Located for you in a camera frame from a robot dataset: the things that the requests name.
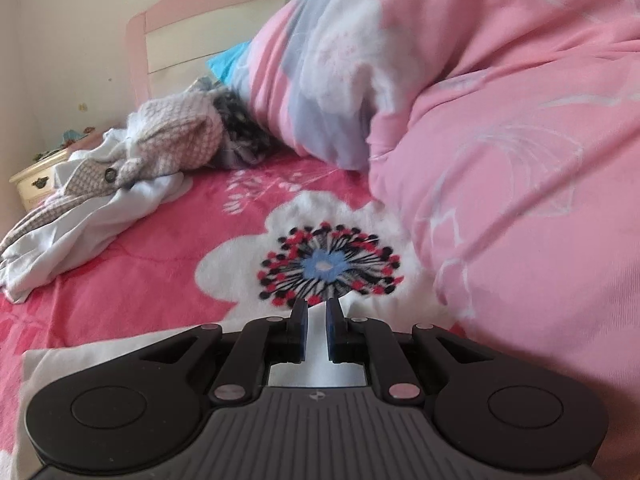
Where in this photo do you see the blue cartoon quilt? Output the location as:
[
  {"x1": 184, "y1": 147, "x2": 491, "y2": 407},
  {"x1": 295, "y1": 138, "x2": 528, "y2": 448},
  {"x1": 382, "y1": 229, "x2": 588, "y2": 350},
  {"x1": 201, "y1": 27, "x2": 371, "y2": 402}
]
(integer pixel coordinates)
[{"x1": 206, "y1": 42, "x2": 251, "y2": 84}]

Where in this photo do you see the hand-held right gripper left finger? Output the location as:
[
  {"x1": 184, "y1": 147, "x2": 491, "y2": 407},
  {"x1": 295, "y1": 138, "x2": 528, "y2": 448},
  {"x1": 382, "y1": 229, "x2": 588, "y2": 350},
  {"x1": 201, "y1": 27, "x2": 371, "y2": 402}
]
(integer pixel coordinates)
[{"x1": 140, "y1": 297, "x2": 310, "y2": 405}]

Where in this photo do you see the cream nightstand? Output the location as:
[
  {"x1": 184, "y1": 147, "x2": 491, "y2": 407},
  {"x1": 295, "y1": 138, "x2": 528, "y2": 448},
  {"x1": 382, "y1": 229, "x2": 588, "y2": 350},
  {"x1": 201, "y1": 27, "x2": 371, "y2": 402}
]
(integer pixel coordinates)
[{"x1": 9, "y1": 147, "x2": 72, "y2": 213}]

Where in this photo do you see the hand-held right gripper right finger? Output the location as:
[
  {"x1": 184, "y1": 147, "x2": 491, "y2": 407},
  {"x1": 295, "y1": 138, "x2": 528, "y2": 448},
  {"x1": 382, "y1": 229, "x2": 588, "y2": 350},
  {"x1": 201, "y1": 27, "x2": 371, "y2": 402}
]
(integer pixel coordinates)
[{"x1": 325, "y1": 297, "x2": 493, "y2": 403}]

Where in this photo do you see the thin white shirt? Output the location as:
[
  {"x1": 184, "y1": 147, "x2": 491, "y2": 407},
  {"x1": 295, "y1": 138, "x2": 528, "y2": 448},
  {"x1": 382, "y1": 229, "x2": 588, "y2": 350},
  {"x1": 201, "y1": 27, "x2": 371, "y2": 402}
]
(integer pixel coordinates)
[{"x1": 0, "y1": 127, "x2": 193, "y2": 306}]

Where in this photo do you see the pink floral duvet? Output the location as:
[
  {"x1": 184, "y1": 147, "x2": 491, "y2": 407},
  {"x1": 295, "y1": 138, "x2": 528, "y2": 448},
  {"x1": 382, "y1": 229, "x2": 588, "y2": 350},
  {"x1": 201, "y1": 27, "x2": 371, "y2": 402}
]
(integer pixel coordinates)
[{"x1": 247, "y1": 0, "x2": 640, "y2": 480}]

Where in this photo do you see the dark patterned scarf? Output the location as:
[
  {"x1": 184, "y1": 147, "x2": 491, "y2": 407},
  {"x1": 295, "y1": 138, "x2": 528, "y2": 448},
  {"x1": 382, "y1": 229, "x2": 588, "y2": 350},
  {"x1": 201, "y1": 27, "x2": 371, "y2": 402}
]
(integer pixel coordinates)
[{"x1": 192, "y1": 77, "x2": 274, "y2": 171}]

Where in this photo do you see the red floral blanket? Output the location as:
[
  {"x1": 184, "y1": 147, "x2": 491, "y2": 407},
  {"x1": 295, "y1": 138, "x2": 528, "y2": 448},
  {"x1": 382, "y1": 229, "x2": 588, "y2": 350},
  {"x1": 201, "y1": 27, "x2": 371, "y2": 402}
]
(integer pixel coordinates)
[{"x1": 0, "y1": 152, "x2": 466, "y2": 480}]

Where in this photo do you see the pink beige tweed jacket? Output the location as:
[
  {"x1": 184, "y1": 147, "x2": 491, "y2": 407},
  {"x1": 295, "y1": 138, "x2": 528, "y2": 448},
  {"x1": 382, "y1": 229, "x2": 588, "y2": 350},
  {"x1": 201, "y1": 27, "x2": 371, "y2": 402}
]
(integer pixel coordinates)
[{"x1": 0, "y1": 95, "x2": 226, "y2": 256}]

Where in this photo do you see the white sweatshirt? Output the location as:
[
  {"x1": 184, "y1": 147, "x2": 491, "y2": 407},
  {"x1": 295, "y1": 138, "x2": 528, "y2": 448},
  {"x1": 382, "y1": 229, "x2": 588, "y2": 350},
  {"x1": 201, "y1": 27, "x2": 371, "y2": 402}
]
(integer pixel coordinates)
[{"x1": 15, "y1": 305, "x2": 461, "y2": 480}]

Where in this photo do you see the pink white headboard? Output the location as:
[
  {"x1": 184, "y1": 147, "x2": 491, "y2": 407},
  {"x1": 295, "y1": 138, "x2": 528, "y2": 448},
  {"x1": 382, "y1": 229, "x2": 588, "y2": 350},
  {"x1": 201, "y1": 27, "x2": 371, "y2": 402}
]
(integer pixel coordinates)
[{"x1": 125, "y1": 0, "x2": 331, "y2": 106}]

